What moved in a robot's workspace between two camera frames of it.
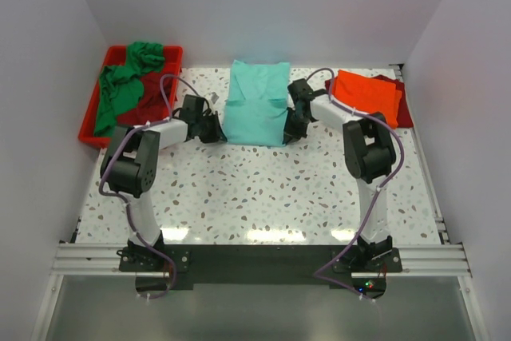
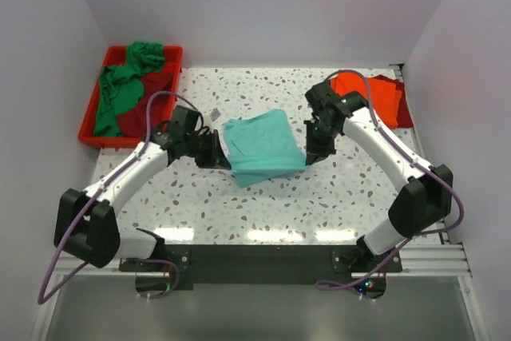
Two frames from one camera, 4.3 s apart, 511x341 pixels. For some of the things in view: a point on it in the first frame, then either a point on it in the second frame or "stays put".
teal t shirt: [256, 102] -> [260, 146]
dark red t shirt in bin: [152, 106] stays put
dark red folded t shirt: [404, 120] stays put
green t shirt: [121, 85] stays put
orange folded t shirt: [368, 95] stays put
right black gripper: [287, 125] -> [314, 152]
